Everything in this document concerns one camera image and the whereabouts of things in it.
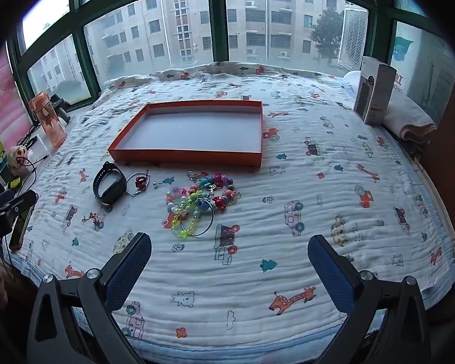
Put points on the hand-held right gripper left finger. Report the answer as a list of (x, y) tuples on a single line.
[(132, 269)]

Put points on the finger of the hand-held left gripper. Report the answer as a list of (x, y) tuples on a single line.
[(2, 198), (22, 203)]

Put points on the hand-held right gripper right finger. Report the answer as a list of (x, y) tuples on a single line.
[(330, 273)]

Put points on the gold charm earring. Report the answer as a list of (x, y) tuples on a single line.
[(95, 218)]

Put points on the black smart band watch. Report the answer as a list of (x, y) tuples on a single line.
[(113, 196)]

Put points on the silver hoop earring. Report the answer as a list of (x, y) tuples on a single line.
[(128, 185), (213, 214)]

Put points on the pearl stud earring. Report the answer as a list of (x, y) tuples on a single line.
[(156, 184)]

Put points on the orange shallow tray box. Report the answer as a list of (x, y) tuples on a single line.
[(193, 129)]

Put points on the dark smartphone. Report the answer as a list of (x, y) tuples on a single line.
[(19, 231)]

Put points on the small skull figurine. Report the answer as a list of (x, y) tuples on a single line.
[(17, 157)]

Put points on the orange water bottle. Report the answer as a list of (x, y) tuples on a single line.
[(51, 125)]

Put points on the white cartoon printed blanket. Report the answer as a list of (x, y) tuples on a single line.
[(288, 197)]

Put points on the black handheld device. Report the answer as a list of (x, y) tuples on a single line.
[(57, 102)]

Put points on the peach folded towel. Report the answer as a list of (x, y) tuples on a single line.
[(421, 132)]

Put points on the white folded towel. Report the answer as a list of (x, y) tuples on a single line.
[(405, 110)]

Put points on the white cardboard product box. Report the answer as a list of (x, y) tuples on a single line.
[(375, 91)]

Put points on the white louvred air-conditioner cover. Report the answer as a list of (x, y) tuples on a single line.
[(352, 41)]

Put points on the apartment building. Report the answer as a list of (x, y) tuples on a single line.
[(174, 26)]

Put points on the blue window sticker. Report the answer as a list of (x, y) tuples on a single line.
[(402, 49)]

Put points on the green tree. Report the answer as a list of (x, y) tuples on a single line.
[(326, 30)]

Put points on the pink wall poster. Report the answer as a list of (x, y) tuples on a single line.
[(0, 98)]

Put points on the green window frame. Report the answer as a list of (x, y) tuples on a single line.
[(218, 26)]

